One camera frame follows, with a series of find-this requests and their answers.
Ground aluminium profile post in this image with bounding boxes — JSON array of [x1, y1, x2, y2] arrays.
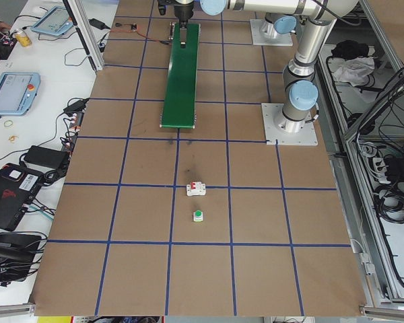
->
[[62, 0, 105, 72]]

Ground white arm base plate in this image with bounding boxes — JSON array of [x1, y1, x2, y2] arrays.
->
[[249, 18, 294, 47], [261, 102, 319, 148]]

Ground white red circuit breaker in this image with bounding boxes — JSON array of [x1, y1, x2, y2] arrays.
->
[[186, 180, 207, 197]]

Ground green conveyor belt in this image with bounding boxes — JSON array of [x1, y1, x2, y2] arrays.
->
[[159, 21, 203, 131]]

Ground black power brick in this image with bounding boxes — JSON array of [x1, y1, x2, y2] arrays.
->
[[385, 156, 404, 176]]

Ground horizontal aluminium profile bar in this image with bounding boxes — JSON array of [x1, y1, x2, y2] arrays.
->
[[358, 304, 404, 319], [0, 301, 37, 319]]

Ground power strip with plugs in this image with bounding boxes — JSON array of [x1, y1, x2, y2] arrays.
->
[[62, 110, 85, 151]]

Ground coiled black cable bundle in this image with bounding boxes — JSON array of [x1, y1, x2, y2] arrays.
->
[[373, 181, 404, 225]]

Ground blue robot teach pendant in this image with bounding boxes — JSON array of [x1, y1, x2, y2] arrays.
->
[[0, 72, 41, 117], [30, 5, 75, 36]]

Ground white cloth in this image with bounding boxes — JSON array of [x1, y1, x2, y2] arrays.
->
[[333, 55, 380, 87]]

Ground thin red wire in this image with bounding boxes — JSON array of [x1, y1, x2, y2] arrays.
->
[[110, 28, 172, 45]]

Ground V-shaped metal bar frame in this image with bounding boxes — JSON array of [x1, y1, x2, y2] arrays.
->
[[314, 0, 404, 323]]

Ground black cloth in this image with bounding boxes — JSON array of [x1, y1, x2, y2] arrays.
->
[[331, 40, 371, 58]]

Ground large black power adapter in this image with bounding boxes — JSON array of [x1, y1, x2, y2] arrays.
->
[[22, 145, 70, 169]]

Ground black docking station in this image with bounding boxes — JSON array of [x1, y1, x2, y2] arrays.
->
[[0, 231, 43, 283]]

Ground black laptop computer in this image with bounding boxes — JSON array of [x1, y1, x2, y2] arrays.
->
[[0, 163, 43, 233]]

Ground white power strip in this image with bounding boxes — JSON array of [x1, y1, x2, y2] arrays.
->
[[370, 156, 388, 184]]

